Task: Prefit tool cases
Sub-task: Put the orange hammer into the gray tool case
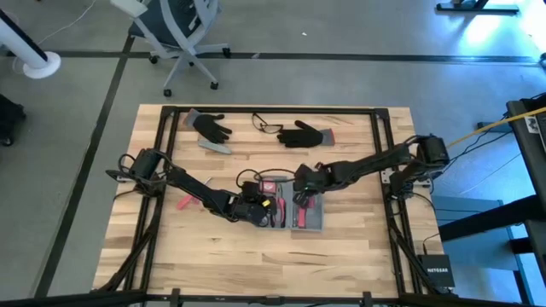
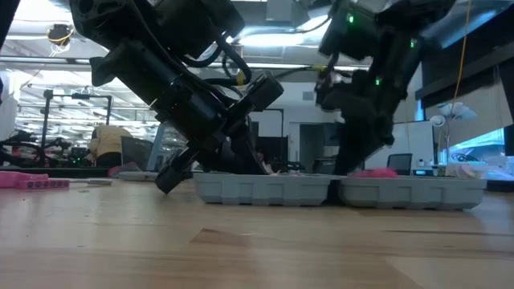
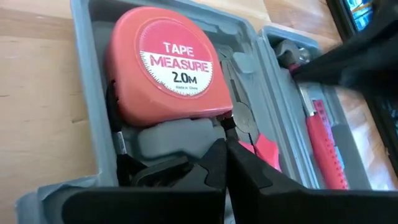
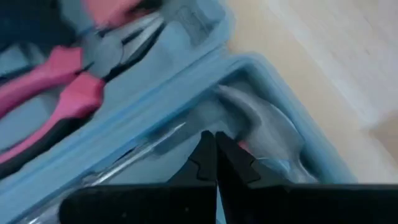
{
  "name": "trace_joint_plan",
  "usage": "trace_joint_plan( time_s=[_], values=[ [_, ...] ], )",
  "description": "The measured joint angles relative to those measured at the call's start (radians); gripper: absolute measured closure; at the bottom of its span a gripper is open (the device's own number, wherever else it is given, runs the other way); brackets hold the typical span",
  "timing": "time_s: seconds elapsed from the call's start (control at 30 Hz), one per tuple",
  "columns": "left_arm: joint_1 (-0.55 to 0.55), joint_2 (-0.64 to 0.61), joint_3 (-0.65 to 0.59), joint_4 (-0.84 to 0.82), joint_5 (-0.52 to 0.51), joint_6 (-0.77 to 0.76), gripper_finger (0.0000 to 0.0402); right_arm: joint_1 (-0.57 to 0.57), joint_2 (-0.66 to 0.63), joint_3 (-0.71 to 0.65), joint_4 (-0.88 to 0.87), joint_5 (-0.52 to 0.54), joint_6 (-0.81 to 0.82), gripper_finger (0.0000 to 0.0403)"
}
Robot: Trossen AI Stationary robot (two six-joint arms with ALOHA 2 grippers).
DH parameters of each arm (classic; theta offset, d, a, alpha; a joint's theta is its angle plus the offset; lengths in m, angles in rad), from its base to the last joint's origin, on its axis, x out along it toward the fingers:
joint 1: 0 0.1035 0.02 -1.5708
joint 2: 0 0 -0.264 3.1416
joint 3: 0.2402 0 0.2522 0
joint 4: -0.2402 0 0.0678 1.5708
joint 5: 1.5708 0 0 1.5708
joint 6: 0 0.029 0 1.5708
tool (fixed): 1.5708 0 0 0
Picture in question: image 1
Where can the grey mesh office chair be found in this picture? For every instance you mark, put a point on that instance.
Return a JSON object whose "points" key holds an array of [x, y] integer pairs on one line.
{"points": [[170, 21]]}

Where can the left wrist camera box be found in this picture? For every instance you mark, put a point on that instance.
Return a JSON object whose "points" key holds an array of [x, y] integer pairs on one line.
{"points": [[250, 189]]}

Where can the black stand base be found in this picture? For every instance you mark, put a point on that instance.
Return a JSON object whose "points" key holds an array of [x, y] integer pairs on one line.
{"points": [[478, 6]]}

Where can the grey plastic tool case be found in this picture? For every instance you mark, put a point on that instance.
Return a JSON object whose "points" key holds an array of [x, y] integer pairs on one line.
{"points": [[313, 221]]}

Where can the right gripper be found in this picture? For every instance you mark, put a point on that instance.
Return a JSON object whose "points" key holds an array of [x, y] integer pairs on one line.
{"points": [[313, 177]]}

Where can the black wheeled base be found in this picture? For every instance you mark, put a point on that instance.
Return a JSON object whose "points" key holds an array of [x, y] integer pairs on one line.
{"points": [[8, 119]]}

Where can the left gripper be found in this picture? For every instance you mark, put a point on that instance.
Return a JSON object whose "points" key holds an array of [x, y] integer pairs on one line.
{"points": [[249, 211]]}

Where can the black table rig frame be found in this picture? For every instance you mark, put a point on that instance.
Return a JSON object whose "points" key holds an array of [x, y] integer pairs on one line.
{"points": [[298, 110]]}

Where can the black safety glasses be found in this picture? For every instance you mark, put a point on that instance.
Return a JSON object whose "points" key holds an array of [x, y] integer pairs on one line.
{"points": [[254, 123]]}

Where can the white pole round base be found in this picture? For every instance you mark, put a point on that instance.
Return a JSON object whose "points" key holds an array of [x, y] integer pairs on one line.
{"points": [[25, 47]]}

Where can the grey utility knife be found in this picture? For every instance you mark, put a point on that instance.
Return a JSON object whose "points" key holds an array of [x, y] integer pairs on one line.
{"points": [[215, 147]]}

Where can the black Netgear switch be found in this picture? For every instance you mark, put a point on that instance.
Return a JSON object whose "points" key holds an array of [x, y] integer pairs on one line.
{"points": [[438, 270]]}

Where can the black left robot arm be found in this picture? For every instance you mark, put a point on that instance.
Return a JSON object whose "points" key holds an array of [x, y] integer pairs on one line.
{"points": [[192, 185]]}

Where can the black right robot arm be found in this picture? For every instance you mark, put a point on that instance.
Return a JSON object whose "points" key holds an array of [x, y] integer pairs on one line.
{"points": [[375, 162]]}

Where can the black glove grey red cuff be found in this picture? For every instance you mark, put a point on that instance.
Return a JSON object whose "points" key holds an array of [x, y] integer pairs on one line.
{"points": [[303, 137], [211, 127]]}

